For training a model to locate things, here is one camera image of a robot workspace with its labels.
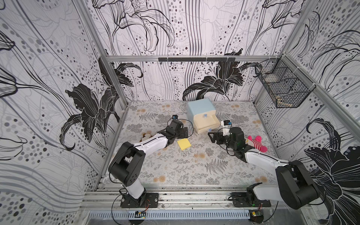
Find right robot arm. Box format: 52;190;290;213
208;127;321;210

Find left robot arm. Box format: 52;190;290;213
108;119;188;200

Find yellow sticky notes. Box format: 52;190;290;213
177;138;191;151

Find pink striped plush toy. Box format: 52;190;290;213
245;136;268;152

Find brown white plush dog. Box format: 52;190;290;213
140;133;153;142

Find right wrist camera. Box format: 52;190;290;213
219;120;232;136

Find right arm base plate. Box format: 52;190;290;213
228;192;272;209

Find white slotted cable duct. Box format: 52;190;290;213
88;210;250;220

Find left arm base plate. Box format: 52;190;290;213
121;192;159;209

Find black wire basket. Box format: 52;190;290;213
255;57;316;108

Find black bar on rail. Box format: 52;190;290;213
158;57;235;62

